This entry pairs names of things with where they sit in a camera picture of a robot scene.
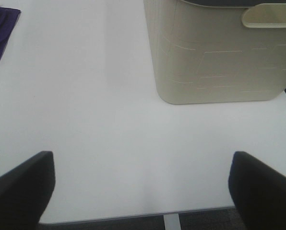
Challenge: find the beige plastic basket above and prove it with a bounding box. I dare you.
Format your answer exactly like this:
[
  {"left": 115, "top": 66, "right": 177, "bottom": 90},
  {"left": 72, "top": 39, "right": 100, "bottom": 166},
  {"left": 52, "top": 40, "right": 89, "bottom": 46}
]
[{"left": 143, "top": 0, "right": 286, "bottom": 104}]

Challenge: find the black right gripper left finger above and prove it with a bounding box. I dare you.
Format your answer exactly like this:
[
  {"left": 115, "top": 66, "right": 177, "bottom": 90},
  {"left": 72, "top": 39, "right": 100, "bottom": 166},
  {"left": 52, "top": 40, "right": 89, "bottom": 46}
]
[{"left": 0, "top": 151, "right": 56, "bottom": 230}]

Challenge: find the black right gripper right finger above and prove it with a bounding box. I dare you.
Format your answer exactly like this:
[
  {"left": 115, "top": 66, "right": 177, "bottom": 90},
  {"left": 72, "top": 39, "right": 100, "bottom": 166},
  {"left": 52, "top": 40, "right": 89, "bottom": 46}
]
[{"left": 228, "top": 151, "right": 286, "bottom": 230}]

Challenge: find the white table leg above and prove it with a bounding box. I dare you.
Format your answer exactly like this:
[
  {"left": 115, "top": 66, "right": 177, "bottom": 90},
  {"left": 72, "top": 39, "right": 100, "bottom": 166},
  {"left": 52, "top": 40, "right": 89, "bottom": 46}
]
[{"left": 163, "top": 213, "right": 181, "bottom": 230}]

